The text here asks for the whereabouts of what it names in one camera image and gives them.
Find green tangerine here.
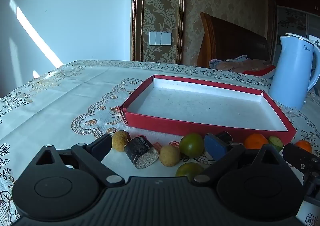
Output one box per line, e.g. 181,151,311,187
175,162,204,181
179,133,205,158

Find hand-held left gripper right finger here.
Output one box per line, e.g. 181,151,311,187
192,133,284,187

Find green cucumber piece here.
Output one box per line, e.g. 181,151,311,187
268,136,284,153

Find light blue electric kettle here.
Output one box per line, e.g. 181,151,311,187
269,33,320,110

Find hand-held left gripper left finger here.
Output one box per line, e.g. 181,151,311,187
35,133,125,188

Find shallow red cardboard box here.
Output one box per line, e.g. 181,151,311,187
119,74,297,144

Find tan longan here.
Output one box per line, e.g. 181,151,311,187
112,130,131,152
159,145,181,167

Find gold framed wallpaper panel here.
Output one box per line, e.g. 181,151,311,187
131,0,185,64

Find folded blanket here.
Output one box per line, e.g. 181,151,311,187
209,55,276,78

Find orange tangerine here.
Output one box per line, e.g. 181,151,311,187
295,140,313,153
244,133,269,150

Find large dark sugarcane piece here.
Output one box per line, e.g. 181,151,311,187
124,136,160,169

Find white wall switch panel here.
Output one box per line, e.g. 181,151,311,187
149,31,172,46

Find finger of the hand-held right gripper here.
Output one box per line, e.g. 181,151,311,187
283,142,320,170

